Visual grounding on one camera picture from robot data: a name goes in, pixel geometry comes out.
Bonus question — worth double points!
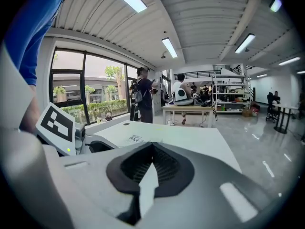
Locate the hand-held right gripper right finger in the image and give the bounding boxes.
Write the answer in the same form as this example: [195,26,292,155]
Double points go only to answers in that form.
[140,142,283,229]

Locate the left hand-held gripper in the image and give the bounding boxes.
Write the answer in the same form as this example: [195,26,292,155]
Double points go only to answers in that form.
[35,102,119,156]

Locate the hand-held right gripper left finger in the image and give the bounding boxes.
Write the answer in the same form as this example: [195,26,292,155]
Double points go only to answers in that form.
[51,142,153,229]

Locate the white printed book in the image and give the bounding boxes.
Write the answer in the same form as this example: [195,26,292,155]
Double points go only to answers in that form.
[120,132,153,145]

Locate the person's left forearm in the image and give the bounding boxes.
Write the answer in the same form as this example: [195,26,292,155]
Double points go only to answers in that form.
[19,84,41,134]

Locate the black backpack rig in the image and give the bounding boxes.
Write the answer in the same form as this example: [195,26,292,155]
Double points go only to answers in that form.
[132,79,144,104]

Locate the wooden table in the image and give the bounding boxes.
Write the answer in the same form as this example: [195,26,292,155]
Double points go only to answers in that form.
[162,103,215,128]

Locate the black framed window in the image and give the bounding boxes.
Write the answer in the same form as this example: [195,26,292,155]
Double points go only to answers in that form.
[49,46,139,126]

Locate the white egg-shaped robot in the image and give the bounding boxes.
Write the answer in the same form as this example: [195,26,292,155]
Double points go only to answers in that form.
[173,89,195,106]

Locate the white metal shelf rack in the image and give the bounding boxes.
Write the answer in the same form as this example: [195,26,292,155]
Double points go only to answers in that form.
[211,71,251,114]

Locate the black mezzanine railing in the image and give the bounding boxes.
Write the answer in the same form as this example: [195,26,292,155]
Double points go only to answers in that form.
[173,70,222,81]

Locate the person's blue shirt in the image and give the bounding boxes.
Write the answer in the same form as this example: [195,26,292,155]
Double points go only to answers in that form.
[2,0,69,87]

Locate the black pedestal table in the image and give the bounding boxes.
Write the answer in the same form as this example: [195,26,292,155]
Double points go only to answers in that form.
[272,103,299,135]

